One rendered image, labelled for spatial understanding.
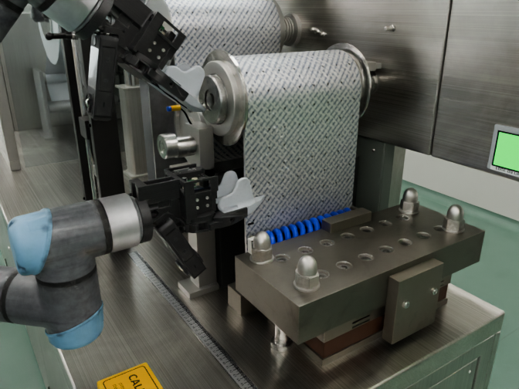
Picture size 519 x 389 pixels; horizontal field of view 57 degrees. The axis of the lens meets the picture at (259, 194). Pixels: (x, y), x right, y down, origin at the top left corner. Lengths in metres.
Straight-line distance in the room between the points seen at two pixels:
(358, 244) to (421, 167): 3.18
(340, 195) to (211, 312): 0.31
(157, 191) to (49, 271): 0.17
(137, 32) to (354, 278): 0.45
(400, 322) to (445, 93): 0.38
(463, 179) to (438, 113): 2.89
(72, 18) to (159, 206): 0.26
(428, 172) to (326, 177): 3.09
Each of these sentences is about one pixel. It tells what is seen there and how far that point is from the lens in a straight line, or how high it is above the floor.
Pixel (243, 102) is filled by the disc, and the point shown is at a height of 1.26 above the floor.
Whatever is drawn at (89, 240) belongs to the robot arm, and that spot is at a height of 1.11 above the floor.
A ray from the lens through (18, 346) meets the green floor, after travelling 2.43.
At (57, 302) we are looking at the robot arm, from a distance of 0.67.
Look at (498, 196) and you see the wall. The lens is 3.63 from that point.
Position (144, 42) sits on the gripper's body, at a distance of 0.68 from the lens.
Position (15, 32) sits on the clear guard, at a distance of 1.65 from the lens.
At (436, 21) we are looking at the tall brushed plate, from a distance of 0.86.
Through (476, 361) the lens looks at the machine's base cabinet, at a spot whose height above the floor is 0.82.
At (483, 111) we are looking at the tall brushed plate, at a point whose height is 1.23.
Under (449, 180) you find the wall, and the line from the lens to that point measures 3.81.
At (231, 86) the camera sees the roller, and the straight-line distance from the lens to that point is 0.71.
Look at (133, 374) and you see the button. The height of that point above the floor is 0.92.
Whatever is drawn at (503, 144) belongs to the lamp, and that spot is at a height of 1.19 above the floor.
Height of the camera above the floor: 1.38
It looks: 22 degrees down
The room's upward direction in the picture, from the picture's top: straight up
